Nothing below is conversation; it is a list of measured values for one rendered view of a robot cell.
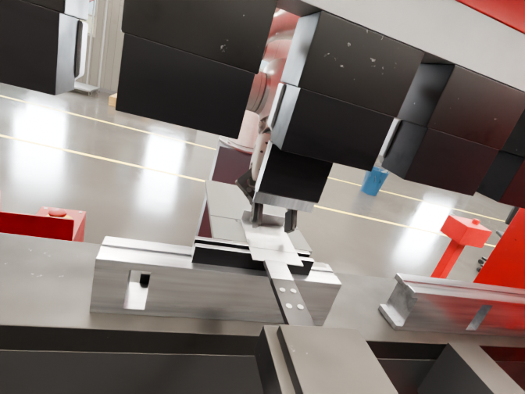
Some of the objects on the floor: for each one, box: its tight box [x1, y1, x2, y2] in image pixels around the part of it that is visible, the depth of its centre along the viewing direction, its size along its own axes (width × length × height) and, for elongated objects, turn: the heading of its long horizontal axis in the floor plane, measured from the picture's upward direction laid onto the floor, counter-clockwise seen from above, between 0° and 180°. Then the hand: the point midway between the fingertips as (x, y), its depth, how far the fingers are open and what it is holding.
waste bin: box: [360, 167, 390, 196], centre depth 524 cm, size 41×36×46 cm
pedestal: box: [430, 215, 492, 279], centre depth 209 cm, size 20×25×83 cm
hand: (273, 220), depth 55 cm, fingers open, 5 cm apart
